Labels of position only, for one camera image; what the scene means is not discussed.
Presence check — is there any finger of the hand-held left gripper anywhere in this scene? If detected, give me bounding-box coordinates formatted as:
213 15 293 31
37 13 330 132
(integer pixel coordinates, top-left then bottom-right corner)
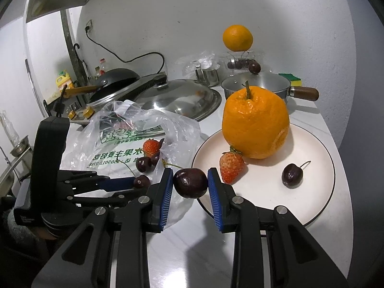
57 169 137 192
64 190 144 209

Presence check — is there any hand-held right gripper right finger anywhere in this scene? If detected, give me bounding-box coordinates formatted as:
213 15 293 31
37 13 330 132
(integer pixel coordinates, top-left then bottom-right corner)
207 168 341 288

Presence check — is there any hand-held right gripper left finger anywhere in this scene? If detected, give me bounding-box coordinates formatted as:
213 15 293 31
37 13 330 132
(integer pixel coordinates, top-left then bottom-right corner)
31 168 174 288

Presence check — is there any red strawberry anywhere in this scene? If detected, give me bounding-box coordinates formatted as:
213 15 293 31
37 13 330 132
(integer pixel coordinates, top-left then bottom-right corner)
143 138 162 156
220 147 246 184

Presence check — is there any clear printed plastic bag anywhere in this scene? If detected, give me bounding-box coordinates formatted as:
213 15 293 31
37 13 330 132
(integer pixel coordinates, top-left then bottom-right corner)
60 100 201 228

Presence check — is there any white plate with dark rim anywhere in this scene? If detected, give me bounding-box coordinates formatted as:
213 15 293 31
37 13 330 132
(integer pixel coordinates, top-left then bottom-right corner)
192 124 336 227

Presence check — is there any large orange with stem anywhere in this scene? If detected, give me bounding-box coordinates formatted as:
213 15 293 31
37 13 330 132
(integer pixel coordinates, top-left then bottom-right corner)
222 80 290 159

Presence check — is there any person's left forearm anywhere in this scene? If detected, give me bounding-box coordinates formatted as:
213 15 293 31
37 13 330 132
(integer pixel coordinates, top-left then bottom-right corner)
0 207 42 288

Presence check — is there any steel bowl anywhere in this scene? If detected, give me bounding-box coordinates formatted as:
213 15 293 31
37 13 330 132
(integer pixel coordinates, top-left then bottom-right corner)
10 136 32 156

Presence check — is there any yellow detergent bottle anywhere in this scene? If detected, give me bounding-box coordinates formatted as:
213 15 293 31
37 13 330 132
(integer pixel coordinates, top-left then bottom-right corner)
56 70 74 89

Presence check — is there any black umbrella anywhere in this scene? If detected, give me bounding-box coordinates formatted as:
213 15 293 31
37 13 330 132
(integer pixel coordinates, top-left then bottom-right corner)
73 43 90 84

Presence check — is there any steel induction cooker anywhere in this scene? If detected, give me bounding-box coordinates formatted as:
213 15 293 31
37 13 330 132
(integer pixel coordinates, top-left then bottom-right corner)
67 75 167 122

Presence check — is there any large steel lid black knob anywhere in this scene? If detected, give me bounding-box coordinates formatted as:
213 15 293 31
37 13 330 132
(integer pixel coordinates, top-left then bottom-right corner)
133 73 222 123

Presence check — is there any grey vertical pipe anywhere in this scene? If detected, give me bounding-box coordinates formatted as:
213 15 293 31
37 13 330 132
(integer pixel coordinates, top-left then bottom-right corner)
60 6 79 81

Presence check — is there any small steel saucepan with lid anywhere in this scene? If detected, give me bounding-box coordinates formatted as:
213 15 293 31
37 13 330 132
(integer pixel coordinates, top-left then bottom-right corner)
221 60 291 92

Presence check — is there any clear plastic fruit box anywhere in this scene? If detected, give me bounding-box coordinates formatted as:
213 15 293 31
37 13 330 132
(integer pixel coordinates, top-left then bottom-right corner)
222 51 261 72

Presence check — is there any crumpled clear plastic bag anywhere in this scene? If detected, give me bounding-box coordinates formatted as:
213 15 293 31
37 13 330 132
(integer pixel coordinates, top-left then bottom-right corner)
175 51 222 72

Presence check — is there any yellow green sponge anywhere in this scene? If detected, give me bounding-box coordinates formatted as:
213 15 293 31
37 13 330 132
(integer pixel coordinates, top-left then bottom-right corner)
278 72 301 86

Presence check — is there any small round orange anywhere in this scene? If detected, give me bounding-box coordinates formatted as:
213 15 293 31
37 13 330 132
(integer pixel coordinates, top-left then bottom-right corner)
222 24 253 51

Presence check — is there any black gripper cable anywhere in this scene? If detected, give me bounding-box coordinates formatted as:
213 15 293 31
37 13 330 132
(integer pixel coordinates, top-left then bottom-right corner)
54 84 68 117

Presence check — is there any grey window handle bar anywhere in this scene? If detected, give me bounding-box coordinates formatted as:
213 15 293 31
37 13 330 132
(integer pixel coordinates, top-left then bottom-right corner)
25 59 41 108

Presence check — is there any black wok with wooden handle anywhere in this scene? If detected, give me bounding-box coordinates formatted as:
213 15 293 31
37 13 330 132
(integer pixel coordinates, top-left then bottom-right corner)
64 68 141 104

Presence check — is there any black cooker power cable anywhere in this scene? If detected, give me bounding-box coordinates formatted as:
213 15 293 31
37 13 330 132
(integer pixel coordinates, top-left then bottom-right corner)
85 30 166 75

